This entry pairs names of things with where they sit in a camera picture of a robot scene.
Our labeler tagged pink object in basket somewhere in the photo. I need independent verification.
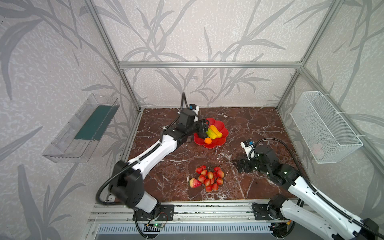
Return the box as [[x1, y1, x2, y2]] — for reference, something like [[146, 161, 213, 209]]
[[311, 143, 325, 160]]

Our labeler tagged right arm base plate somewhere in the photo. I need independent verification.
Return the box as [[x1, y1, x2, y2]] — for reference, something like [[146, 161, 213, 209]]
[[251, 203, 283, 221]]

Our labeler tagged black cable conduit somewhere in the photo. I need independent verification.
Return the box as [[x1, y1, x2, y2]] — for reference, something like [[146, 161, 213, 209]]
[[95, 91, 190, 206], [247, 137, 384, 238]]

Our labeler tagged white wire mesh basket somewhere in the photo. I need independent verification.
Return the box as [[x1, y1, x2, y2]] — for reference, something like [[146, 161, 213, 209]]
[[291, 91, 364, 164]]

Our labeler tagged small green circuit board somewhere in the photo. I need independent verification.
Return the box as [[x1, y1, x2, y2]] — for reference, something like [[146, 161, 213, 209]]
[[144, 222, 167, 233]]

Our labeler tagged aluminium mounting rail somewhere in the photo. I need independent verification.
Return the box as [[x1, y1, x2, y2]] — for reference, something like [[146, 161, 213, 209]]
[[86, 200, 340, 224]]

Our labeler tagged green yellow fake cucumber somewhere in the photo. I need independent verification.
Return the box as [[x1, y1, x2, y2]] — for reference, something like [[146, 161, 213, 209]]
[[206, 128, 218, 140]]

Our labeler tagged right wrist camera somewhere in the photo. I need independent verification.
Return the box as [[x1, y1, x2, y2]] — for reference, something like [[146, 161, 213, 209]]
[[241, 140, 256, 161]]

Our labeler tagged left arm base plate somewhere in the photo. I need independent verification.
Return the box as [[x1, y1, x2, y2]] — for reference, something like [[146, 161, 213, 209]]
[[133, 204, 175, 222]]

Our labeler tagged bunch of red fake cherries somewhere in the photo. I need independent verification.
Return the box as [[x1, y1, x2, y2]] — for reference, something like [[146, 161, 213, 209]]
[[195, 165, 225, 193]]

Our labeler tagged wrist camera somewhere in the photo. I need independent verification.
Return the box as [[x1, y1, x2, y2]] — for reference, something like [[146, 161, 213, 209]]
[[189, 104, 199, 122], [241, 140, 256, 161]]

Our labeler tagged left black cable conduit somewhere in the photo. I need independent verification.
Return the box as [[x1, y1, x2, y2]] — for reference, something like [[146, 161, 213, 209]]
[[95, 91, 190, 206]]

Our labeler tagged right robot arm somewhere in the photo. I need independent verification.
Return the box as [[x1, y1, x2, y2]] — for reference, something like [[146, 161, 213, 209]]
[[236, 142, 384, 240]]

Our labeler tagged small fake orange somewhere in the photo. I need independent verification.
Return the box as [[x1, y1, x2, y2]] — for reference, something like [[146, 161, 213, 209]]
[[204, 137, 212, 145]]

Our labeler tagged right black cable conduit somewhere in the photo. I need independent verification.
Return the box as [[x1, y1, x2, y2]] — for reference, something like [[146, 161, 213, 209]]
[[247, 137, 384, 238]]

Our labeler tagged orange yellow fake squash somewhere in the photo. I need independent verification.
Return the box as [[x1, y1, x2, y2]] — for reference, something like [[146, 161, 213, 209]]
[[209, 125, 223, 138]]

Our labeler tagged red flower-shaped fruit bowl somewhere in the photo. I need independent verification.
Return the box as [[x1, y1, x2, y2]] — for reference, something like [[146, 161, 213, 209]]
[[193, 118, 229, 149]]

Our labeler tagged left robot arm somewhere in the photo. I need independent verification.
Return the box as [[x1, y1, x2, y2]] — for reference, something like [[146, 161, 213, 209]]
[[96, 104, 209, 216]]

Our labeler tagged clear acrylic wall shelf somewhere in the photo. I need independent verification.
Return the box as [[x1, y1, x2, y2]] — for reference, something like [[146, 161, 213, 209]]
[[42, 94, 120, 164]]

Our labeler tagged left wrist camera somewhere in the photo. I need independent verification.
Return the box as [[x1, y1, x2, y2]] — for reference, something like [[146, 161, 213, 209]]
[[189, 104, 199, 122]]

